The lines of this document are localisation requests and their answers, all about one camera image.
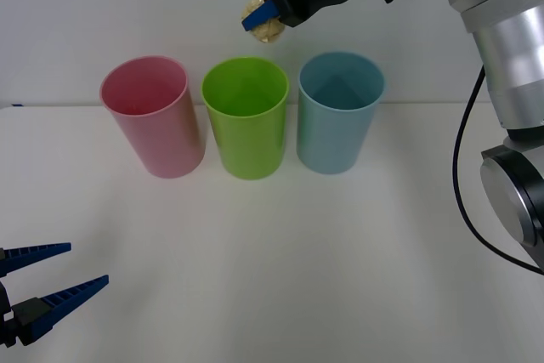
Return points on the beige ball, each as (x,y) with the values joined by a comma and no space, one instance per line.
(268,33)

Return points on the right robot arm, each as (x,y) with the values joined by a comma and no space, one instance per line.
(510,40)

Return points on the green plastic bin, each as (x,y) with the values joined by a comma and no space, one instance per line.
(248,146)

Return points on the pale blue plastic bin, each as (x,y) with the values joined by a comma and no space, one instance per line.
(329,142)

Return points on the pink plastic bin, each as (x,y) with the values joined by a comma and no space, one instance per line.
(161,142)

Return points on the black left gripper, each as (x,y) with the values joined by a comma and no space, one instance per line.
(5,329)

